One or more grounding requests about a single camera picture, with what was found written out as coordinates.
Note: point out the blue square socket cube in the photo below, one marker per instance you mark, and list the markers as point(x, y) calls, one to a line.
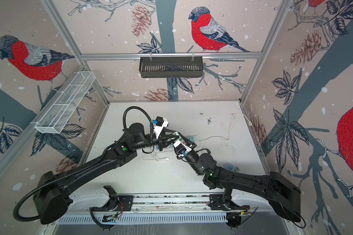
point(228, 166)

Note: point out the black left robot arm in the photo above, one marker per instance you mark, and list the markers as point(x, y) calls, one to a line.
point(52, 196)

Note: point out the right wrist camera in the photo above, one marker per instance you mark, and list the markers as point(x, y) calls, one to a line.
point(181, 149)

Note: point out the black wire basket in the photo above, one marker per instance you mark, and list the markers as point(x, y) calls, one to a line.
point(171, 67)

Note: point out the white mesh shelf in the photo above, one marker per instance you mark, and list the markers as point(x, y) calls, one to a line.
point(57, 116)

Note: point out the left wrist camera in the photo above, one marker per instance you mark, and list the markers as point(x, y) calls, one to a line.
point(159, 123)

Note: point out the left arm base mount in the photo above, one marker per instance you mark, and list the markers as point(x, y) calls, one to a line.
point(116, 202)

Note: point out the white multicolour power strip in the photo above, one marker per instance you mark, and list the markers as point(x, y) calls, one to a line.
point(194, 139)

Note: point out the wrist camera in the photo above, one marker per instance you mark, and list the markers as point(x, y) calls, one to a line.
point(181, 149)
point(159, 123)

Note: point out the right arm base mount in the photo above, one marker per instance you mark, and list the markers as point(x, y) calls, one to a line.
point(224, 202)

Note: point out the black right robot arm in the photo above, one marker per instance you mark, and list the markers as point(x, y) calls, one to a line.
point(282, 195)

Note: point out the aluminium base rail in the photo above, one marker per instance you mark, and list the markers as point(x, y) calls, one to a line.
point(142, 209)

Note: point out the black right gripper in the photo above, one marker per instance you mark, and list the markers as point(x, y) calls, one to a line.
point(192, 143)

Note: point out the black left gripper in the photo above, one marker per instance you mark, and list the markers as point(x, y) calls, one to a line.
point(162, 140)

